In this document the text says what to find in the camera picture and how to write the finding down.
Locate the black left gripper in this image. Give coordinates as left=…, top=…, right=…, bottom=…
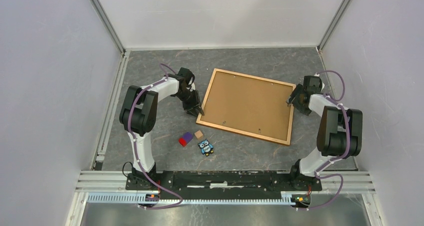
left=175, top=90, right=205, bottom=119

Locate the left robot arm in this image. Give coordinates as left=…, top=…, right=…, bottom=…
left=119, top=68, right=205, bottom=190

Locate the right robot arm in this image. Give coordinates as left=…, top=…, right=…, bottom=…
left=287, top=75, right=363, bottom=190

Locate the small tan wooden cube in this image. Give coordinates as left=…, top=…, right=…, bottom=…
left=194, top=130, right=204, bottom=140

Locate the red and purple block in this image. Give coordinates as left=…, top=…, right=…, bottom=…
left=178, top=132, right=194, bottom=147

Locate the blue owl figure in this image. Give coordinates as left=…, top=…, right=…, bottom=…
left=197, top=139, right=214, bottom=156

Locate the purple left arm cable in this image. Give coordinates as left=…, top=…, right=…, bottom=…
left=127, top=63, right=184, bottom=210

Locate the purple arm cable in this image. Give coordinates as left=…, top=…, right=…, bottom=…
left=294, top=70, right=352, bottom=211
left=127, top=63, right=184, bottom=210

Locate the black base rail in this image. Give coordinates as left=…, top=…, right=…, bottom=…
left=126, top=171, right=322, bottom=200

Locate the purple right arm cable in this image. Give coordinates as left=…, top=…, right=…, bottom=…
left=294, top=70, right=352, bottom=211

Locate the white toothed cable tray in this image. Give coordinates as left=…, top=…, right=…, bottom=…
left=86, top=192, right=295, bottom=206

